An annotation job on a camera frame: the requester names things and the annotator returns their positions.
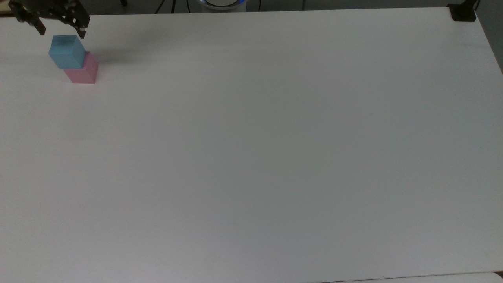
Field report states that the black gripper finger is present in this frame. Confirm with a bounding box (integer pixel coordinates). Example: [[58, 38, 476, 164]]
[[63, 2, 91, 39], [8, 1, 47, 36]]

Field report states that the black table clamp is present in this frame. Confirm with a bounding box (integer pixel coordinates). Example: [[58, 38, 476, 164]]
[[448, 0, 481, 22]]

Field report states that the white robot base blue light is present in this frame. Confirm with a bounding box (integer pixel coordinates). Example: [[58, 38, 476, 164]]
[[188, 0, 248, 13]]

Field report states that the pink cube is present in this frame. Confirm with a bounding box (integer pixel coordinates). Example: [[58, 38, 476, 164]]
[[63, 51, 99, 85]]

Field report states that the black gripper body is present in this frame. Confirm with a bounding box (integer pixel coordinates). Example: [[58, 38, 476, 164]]
[[23, 0, 74, 19]]

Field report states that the blue cube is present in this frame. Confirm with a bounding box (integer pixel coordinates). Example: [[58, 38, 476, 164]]
[[48, 35, 86, 70]]

